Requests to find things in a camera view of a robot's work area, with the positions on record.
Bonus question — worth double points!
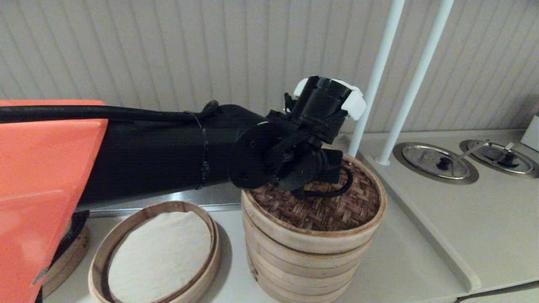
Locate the woven bamboo steamer lid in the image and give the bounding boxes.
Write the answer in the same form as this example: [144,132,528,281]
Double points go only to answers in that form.
[241,152,387,255]

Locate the left steel pot lid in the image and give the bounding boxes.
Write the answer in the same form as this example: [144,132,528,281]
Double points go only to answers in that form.
[392,142,480,185]

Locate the steel pot lid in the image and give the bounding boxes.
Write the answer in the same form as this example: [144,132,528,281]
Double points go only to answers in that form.
[392,142,480,185]
[459,140,539,179]

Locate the right steel pot lid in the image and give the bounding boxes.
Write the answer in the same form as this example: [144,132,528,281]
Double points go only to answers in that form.
[459,140,539,179]

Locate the bamboo steamer basket stack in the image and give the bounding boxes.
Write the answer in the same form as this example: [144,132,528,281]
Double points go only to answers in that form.
[243,219,375,303]

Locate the single bamboo steamer tray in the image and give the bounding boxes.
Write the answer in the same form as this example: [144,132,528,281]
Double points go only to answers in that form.
[88,201,221,303]

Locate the tall bamboo steamer stack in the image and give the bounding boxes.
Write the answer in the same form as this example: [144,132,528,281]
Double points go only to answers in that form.
[41,210,90,299]

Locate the white metal pole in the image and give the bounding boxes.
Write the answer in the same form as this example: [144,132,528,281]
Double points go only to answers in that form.
[376,0,455,165]
[348,0,406,158]

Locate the perforated stainless steel panel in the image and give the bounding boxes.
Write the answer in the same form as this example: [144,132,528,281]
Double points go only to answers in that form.
[78,182,243,212]

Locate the white container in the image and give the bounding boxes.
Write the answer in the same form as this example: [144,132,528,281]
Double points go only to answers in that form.
[520,110,539,153]

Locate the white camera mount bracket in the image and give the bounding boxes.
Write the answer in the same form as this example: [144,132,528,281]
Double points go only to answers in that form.
[294,78,366,121]

